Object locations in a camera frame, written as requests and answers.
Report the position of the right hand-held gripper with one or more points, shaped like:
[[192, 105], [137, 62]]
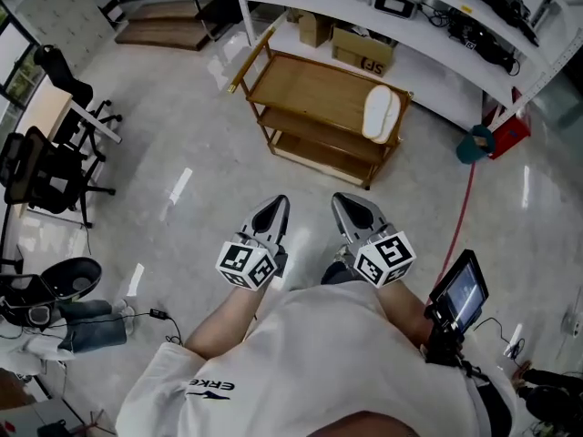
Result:
[[385, 260]]

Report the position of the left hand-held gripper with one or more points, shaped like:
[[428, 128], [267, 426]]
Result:
[[241, 264]]

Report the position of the pair of white slippers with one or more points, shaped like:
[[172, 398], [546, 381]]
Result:
[[396, 121], [377, 109]]

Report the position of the person's left forearm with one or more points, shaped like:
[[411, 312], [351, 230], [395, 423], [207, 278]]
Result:
[[218, 326]]

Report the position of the person's right forearm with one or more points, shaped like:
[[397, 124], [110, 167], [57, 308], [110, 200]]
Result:
[[401, 312]]

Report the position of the person's right shoe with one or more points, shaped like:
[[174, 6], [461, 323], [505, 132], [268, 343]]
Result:
[[340, 257]]

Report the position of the person's dark trousers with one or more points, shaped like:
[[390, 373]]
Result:
[[339, 273]]

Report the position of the wooden three-tier cart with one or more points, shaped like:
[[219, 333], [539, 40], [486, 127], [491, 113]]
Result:
[[314, 89]]

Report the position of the small black monitor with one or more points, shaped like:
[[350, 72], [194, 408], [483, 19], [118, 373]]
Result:
[[464, 296]]

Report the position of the teal waste bin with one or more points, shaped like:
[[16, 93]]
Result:
[[469, 153]]

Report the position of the person's white t-shirt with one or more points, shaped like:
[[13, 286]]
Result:
[[319, 358]]

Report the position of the black power adapter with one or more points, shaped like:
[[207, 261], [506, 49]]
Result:
[[159, 313]]

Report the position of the white metal shelving rack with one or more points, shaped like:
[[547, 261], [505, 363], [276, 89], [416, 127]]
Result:
[[437, 84]]

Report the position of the large printed cardboard box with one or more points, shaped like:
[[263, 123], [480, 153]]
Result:
[[360, 55]]

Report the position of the red box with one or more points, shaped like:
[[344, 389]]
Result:
[[512, 135]]

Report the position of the small plain cardboard box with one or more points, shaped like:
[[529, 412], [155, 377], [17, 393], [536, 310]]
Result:
[[314, 30]]

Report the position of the person's neck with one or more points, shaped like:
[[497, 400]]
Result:
[[360, 426]]

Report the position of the black open hard case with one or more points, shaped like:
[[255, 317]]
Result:
[[73, 278]]

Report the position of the pile of black gear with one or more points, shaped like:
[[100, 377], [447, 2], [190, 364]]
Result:
[[483, 43]]

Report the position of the white screen device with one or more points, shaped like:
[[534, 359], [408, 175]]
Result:
[[394, 5]]

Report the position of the dark wooden platform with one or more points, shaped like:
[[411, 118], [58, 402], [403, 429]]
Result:
[[159, 30]]

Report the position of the black mesh office chair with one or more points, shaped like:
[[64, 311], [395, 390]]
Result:
[[50, 175]]

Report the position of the wooden-top desk with white legs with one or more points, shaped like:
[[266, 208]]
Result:
[[50, 112]]

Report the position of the black and white headset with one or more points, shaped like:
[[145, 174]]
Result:
[[38, 314]]

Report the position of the white locker cabinet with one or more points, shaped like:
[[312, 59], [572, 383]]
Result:
[[64, 21]]

